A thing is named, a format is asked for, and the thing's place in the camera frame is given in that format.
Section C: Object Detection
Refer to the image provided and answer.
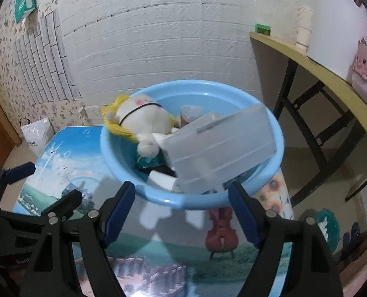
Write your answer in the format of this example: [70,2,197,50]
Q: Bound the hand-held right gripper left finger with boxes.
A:
[19,181,137,297]

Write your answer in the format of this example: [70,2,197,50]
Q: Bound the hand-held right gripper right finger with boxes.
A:
[228,181,345,297]

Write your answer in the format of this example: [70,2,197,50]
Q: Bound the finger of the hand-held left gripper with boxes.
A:
[0,162,36,198]
[0,189,83,223]

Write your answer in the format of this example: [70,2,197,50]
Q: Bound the white wall charger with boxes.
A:
[148,171,178,192]

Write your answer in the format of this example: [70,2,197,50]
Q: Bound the dark green printed packet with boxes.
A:
[136,155,168,169]

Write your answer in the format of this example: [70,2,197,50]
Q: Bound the clear plastic storage box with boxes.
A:
[162,103,278,195]

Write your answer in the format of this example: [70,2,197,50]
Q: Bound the white yellow plush toy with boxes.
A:
[101,94,176,158]

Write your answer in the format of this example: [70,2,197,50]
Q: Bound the blue plastic basin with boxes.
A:
[100,80,284,211]

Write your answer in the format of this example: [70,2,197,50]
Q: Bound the blue printed desktop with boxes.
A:
[12,126,295,297]

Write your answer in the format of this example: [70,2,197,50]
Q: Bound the white plastic bag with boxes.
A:
[20,118,52,157]

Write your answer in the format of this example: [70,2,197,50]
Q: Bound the teal floor mat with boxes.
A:
[313,209,342,254]

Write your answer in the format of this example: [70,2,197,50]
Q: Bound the blue slipper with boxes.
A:
[341,221,362,260]

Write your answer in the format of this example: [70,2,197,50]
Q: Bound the wooden side desk black legs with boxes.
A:
[249,31,367,206]

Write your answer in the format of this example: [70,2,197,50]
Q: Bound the green hanging bag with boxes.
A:
[14,0,37,24]

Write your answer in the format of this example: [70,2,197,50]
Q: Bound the pink bear lunch box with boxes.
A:
[352,19,367,101]

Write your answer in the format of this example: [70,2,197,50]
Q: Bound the stack of paper cups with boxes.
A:
[295,5,314,51]

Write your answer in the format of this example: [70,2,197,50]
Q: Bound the white wall socket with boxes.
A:
[80,105,100,121]

